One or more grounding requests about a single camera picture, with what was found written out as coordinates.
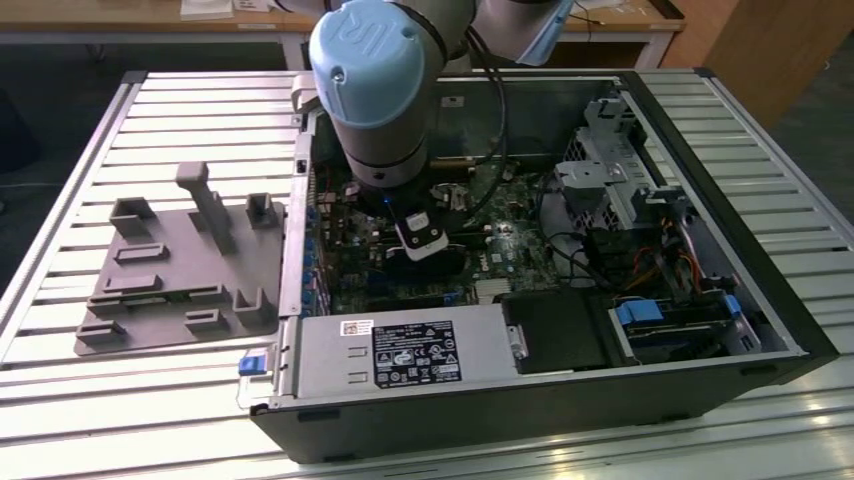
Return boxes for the wooden desk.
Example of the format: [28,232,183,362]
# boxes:
[0,0,689,71]

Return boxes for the white box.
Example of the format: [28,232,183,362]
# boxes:
[179,0,236,22]

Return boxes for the coloured wire bundle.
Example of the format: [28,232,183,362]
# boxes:
[623,242,706,304]

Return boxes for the grey parts rack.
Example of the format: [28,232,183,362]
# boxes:
[71,162,290,357]

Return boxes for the metal drive cage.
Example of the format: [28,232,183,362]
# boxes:
[552,97,689,231]

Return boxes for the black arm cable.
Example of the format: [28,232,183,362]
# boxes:
[463,24,512,216]

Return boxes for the small silver heatsink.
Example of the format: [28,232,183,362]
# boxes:
[474,278,514,304]

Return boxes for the black PC case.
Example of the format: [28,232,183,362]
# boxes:
[247,67,841,464]

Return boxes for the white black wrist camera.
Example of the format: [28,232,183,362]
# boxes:
[392,212,450,264]

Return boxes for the wooden cabinet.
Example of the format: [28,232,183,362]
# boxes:
[699,0,854,129]

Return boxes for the blue disk carrier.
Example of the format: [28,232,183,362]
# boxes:
[610,297,735,361]

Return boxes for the black graphics card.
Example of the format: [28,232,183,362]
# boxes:
[380,241,472,279]

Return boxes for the green motherboard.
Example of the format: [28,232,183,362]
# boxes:
[307,159,575,316]

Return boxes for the grey power supply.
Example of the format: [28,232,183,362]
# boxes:
[290,313,528,401]

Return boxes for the black plastic shroud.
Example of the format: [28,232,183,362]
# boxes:
[499,292,615,374]

